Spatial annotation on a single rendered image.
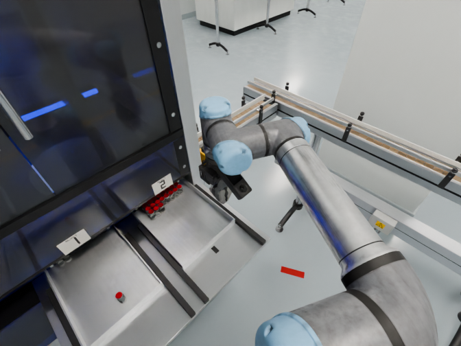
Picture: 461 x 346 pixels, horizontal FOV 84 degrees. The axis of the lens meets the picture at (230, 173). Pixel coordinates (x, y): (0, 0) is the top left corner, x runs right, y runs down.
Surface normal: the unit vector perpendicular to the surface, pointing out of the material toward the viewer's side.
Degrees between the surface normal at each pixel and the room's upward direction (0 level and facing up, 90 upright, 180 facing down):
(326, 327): 20
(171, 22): 90
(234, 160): 90
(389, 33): 90
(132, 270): 0
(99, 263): 0
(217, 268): 0
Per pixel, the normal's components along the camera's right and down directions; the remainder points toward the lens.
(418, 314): 0.28, -0.58
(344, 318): -0.13, -0.90
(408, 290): 0.10, -0.76
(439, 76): -0.70, 0.52
